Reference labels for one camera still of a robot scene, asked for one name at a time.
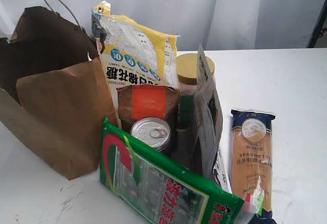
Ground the white cat food bag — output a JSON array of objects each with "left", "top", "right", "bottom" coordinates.
[{"left": 191, "top": 46, "right": 231, "bottom": 193}]

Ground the yellow white marshmallow bag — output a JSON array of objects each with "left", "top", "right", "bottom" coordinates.
[{"left": 91, "top": 1, "right": 179, "bottom": 125}]

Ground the green plastic food package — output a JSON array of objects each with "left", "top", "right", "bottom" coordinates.
[{"left": 100, "top": 119, "right": 262, "bottom": 223}]

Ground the brown paper bag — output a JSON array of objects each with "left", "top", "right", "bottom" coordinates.
[{"left": 1, "top": 5, "right": 117, "bottom": 180}]

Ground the brown pouch with orange label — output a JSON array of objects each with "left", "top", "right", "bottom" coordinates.
[{"left": 117, "top": 84, "right": 179, "bottom": 155}]

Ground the silver pull-tab tin can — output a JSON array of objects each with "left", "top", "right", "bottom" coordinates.
[{"left": 130, "top": 117, "right": 171, "bottom": 153}]

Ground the clear jar with yellow lid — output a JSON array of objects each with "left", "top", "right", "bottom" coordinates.
[{"left": 175, "top": 53, "right": 216, "bottom": 130}]

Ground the spaghetti packet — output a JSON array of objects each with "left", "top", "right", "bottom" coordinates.
[{"left": 230, "top": 109, "right": 275, "bottom": 211}]

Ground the white backdrop curtain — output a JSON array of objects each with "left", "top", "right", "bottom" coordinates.
[{"left": 1, "top": 0, "right": 325, "bottom": 51}]

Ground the black metal frame post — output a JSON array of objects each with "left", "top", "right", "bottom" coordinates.
[{"left": 307, "top": 0, "right": 326, "bottom": 48}]

